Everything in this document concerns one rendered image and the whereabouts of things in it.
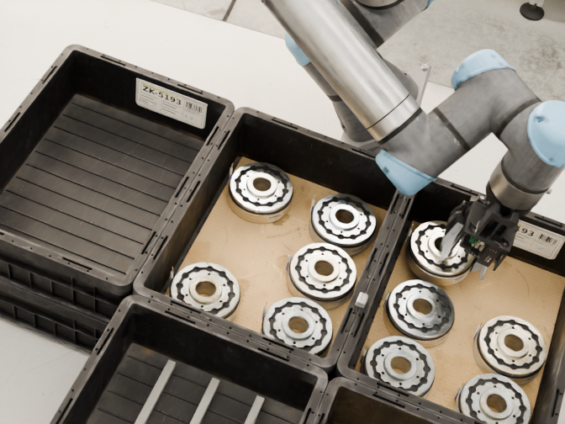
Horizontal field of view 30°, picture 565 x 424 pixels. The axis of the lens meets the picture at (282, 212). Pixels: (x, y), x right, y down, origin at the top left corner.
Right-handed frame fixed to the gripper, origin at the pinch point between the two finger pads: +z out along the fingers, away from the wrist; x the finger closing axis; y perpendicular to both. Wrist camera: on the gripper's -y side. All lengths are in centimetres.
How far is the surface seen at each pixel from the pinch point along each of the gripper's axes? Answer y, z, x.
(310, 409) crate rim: 37.6, -4.0, -13.2
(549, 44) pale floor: -165, 86, 22
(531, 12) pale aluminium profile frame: -176, 85, 14
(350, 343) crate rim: 26.2, -4.5, -11.6
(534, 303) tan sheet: 0.4, 2.4, 13.6
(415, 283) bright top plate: 7.5, 1.6, -5.0
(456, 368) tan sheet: 17.0, 3.4, 5.2
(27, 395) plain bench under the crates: 41, 24, -51
